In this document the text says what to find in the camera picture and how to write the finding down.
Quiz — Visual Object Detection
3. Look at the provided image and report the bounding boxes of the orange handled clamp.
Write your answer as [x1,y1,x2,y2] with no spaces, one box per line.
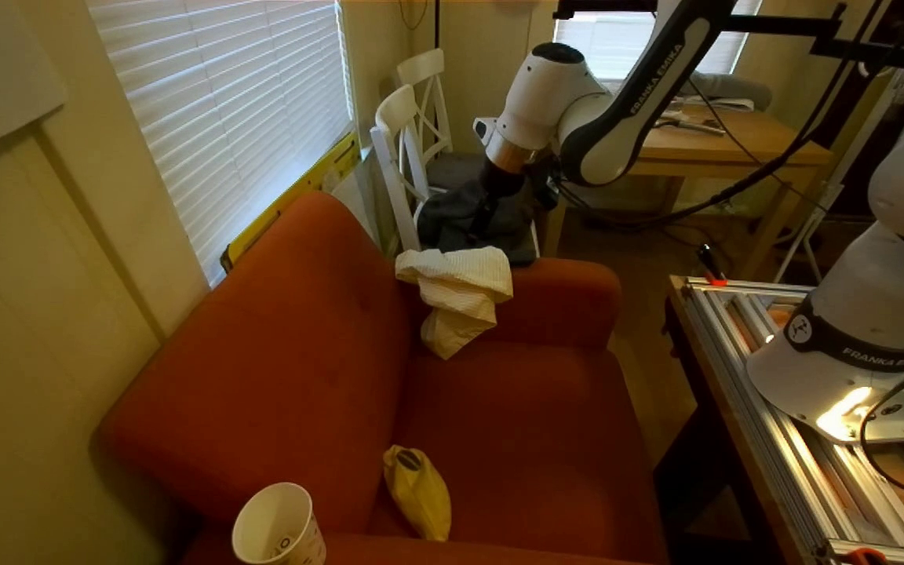
[698,243,733,288]

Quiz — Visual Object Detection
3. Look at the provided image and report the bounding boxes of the white wooden chair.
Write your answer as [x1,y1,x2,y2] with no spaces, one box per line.
[369,81,542,261]
[397,49,496,195]

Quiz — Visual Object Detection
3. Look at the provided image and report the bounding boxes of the white paper cup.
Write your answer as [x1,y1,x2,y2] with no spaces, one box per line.
[230,481,331,565]

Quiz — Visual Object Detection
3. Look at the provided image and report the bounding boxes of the yellow spirit level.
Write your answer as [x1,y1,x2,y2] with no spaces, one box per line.
[218,131,363,273]

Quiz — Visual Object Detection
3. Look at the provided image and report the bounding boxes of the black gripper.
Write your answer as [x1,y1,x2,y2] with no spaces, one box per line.
[478,160,560,219]

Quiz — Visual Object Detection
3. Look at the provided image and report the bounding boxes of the grey cloth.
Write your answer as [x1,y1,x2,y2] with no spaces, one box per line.
[686,70,775,112]

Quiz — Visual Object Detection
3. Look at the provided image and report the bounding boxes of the dark cloth bundle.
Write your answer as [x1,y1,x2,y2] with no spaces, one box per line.
[416,170,541,265]

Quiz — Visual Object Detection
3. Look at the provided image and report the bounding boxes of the wooden table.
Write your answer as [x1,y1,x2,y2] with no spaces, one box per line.
[542,98,835,281]

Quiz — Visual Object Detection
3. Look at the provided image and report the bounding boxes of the yellow striped towel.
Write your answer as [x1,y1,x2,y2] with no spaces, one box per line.
[392,243,518,366]

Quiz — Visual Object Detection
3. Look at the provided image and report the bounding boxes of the aluminium frame robot table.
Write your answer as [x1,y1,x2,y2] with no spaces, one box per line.
[666,273,904,565]

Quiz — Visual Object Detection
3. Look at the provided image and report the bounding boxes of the white window blind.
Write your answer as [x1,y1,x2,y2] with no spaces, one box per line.
[84,0,359,286]

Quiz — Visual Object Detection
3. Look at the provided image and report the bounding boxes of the orange armchair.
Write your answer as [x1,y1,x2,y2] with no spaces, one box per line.
[89,190,675,565]

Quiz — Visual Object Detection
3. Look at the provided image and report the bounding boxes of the yellow plush toy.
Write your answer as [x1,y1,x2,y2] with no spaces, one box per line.
[382,442,456,545]

